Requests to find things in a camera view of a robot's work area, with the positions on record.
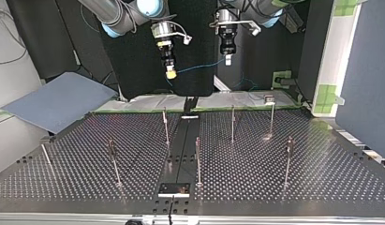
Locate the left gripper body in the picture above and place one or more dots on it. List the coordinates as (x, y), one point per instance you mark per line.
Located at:
(227, 39)

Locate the grey board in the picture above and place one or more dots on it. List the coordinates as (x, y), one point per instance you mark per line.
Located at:
(60, 100)

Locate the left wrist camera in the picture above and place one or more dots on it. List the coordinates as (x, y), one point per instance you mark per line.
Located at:
(240, 23)

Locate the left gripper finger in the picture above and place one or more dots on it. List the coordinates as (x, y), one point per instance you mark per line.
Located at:
(228, 60)

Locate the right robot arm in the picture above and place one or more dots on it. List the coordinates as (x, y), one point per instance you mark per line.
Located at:
(118, 14)

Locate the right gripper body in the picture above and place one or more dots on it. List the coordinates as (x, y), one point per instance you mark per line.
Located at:
(167, 51)

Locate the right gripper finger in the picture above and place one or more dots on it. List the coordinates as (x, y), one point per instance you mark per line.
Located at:
(171, 73)

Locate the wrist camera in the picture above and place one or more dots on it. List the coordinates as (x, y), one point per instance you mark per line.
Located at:
(168, 29)
(240, 23)

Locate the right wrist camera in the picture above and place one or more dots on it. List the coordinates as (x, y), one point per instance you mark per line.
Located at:
(168, 29)

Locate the connector holder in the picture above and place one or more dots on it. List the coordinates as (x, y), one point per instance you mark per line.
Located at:
(269, 99)

